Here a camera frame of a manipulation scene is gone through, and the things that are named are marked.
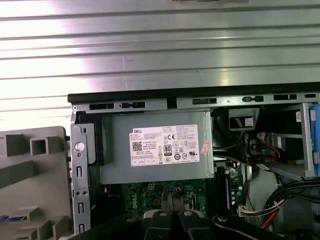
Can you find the green motherboard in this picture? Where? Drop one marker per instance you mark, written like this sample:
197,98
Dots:
145,197

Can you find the black RAM slot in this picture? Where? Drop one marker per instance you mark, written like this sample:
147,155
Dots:
220,185

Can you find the blue plastic drive carrier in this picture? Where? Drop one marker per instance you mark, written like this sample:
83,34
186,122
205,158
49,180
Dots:
315,140

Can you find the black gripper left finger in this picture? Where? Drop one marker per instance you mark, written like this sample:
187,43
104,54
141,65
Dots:
165,225

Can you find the grey parts rack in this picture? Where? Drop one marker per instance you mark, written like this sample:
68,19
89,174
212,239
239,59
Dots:
50,155

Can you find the grey metal drive cage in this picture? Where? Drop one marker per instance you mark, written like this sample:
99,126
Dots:
306,140

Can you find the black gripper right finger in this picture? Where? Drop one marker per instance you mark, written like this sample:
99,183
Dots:
192,225

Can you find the pink sticker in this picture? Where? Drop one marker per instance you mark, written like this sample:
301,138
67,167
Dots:
207,147

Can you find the black PC case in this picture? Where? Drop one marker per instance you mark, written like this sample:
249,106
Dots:
125,96

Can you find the white power supply label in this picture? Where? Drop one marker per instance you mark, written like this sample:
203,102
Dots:
162,140

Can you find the grey power supply unit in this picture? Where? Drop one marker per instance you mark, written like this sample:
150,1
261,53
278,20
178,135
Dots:
115,150

